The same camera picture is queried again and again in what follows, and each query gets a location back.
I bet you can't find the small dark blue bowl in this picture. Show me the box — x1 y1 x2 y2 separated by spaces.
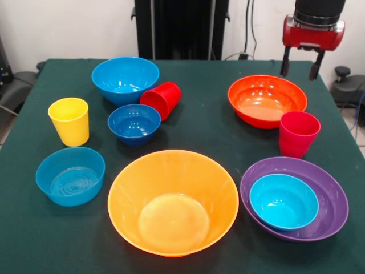
107 103 162 148

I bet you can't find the dark green tablecloth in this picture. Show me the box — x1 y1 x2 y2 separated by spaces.
0 58 365 274

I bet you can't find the black base with knob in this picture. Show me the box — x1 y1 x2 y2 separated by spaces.
330 66 365 108

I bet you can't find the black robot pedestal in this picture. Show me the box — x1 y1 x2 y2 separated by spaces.
131 0 230 61

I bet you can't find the shallow purple bowl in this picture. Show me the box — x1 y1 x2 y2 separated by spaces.
240 156 350 243

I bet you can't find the small light blue bowl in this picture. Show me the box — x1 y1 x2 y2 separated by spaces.
249 173 319 232

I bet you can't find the straight-walled teal blue bowl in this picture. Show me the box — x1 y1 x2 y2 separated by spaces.
35 147 106 207

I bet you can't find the blue cable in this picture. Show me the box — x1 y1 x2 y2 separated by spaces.
352 92 365 134

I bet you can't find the black chair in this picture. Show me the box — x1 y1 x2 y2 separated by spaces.
0 71 38 115

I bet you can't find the large blue bowl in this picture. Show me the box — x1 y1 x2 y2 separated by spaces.
91 56 160 107

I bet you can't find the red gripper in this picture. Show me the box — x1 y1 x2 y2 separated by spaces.
279 14 346 80

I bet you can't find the red cup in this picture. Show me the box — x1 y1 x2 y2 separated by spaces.
139 82 183 122

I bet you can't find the pink-red cup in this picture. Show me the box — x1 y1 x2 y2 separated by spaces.
278 110 322 159

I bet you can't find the large orange bowl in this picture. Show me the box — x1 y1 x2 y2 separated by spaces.
107 149 240 259

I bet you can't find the yellow cup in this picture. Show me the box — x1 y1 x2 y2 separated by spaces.
47 97 90 147

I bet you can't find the black hanging cable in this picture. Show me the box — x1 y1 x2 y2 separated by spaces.
244 0 259 58

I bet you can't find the shallow red-orange bowl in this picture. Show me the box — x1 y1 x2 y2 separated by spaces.
228 74 308 130

